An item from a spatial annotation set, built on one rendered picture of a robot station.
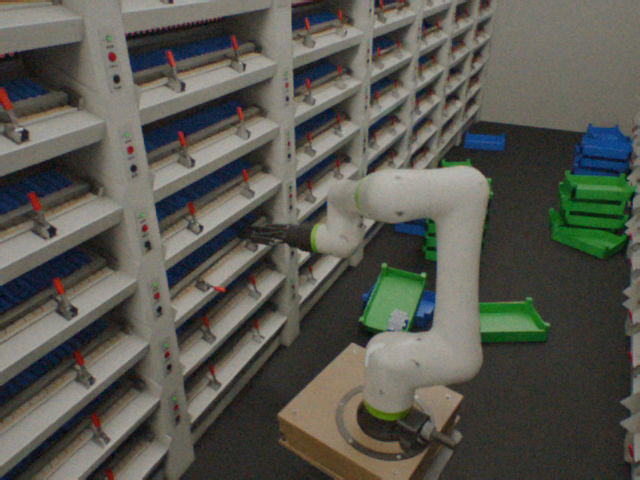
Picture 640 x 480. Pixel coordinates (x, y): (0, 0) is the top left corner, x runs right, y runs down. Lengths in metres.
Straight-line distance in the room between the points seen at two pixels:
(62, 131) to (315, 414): 0.89
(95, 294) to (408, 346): 0.73
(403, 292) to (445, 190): 1.25
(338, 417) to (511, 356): 1.06
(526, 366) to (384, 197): 1.31
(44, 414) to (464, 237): 1.00
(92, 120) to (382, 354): 0.80
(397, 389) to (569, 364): 1.18
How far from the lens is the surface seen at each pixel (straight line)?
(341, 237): 1.59
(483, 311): 2.55
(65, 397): 1.41
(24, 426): 1.38
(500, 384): 2.22
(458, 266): 1.29
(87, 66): 1.24
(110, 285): 1.38
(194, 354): 1.74
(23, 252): 1.19
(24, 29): 1.14
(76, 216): 1.27
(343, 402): 1.51
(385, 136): 2.95
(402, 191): 1.18
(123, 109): 1.28
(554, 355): 2.42
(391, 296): 2.42
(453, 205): 1.24
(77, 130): 1.20
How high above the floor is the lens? 1.45
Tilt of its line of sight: 29 degrees down
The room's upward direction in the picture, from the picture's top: straight up
